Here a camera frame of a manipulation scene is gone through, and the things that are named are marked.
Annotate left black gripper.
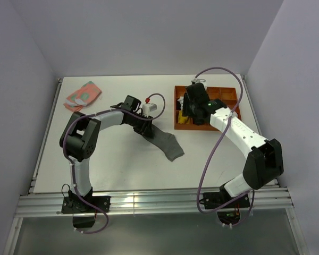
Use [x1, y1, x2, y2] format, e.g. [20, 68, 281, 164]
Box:
[129, 113, 153, 139]

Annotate white black striped sock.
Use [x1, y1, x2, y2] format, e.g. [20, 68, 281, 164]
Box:
[176, 97, 184, 111]

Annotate grey sock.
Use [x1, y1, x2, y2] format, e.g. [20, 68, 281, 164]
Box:
[147, 125, 184, 162]

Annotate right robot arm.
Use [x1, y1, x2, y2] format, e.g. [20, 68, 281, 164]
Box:
[182, 83, 284, 207]

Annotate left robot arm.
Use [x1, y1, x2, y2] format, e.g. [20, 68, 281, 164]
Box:
[60, 96, 157, 212]

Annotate pink green patterned socks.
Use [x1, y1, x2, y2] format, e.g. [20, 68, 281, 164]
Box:
[63, 81, 102, 112]

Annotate yellow rolled sock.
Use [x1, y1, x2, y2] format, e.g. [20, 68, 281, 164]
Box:
[177, 110, 190, 124]

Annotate orange compartment tray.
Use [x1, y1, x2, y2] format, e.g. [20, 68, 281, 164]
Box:
[174, 86, 238, 131]

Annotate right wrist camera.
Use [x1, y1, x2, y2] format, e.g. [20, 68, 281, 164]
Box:
[191, 78, 207, 90]

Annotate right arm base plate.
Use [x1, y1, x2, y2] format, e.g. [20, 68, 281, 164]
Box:
[199, 192, 250, 210]

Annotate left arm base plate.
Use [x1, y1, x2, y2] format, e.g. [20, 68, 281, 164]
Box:
[61, 196, 111, 214]

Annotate aluminium frame rail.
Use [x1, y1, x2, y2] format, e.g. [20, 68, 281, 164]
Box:
[14, 185, 293, 218]

